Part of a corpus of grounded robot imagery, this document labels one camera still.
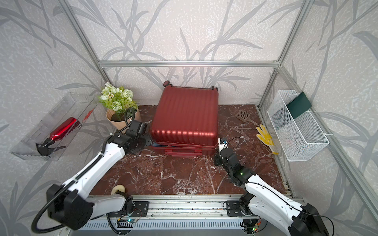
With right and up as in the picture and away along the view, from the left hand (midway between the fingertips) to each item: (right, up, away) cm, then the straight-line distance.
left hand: (150, 141), depth 82 cm
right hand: (+38, -4, +1) cm, 38 cm away
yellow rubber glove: (+75, 0, +19) cm, 77 cm away
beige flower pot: (-22, +11, +7) cm, 26 cm away
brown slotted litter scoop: (+63, +14, +29) cm, 71 cm away
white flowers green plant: (-21, +25, +4) cm, 33 cm away
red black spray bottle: (-30, +9, -18) cm, 36 cm away
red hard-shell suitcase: (+20, +11, 0) cm, 23 cm away
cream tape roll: (-16, -25, -3) cm, 30 cm away
